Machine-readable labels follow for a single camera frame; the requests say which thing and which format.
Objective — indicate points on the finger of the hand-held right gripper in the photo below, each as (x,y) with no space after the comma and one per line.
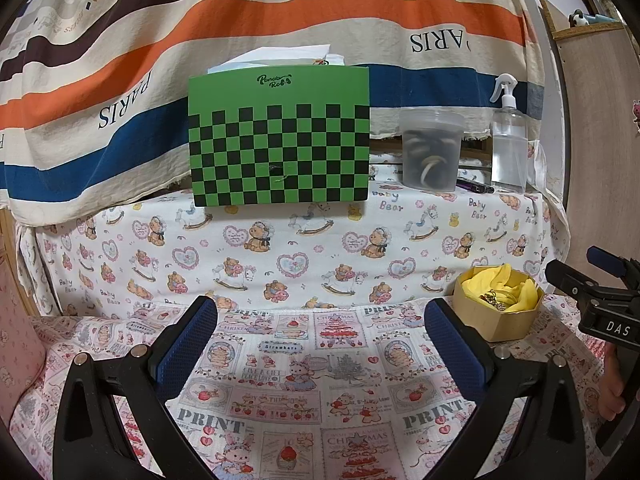
(607,260)
(570,280)

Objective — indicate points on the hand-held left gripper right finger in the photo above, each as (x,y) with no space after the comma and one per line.
(457,355)

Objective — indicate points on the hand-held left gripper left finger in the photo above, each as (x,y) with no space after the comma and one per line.
(185,350)

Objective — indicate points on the gold cardboard box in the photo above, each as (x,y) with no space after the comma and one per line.
(500,325)

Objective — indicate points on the person's right hand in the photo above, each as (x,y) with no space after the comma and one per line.
(611,390)

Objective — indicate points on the yellow cloth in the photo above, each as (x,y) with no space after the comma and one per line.
(520,285)

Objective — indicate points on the black pen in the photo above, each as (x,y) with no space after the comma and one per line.
(475,186)

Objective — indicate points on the strawberry print cloth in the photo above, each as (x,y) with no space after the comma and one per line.
(320,390)

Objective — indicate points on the clear spray bottle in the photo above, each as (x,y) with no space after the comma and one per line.
(509,150)

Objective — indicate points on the pink sticker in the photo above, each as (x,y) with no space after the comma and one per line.
(636,115)

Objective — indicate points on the pink cushion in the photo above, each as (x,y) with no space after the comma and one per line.
(20,330)

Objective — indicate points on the bear print cloth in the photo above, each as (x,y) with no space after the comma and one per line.
(320,240)

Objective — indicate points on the clear plastic container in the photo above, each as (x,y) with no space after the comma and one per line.
(430,125)

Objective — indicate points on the small panda figure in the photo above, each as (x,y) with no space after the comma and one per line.
(580,18)

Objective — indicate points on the green checkered box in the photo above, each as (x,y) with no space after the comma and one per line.
(280,90)

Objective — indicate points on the white papers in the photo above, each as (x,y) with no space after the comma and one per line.
(280,55)

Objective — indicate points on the striped cloth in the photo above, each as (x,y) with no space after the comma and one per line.
(250,10)

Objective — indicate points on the wooden frame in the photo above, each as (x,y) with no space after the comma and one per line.
(12,260)

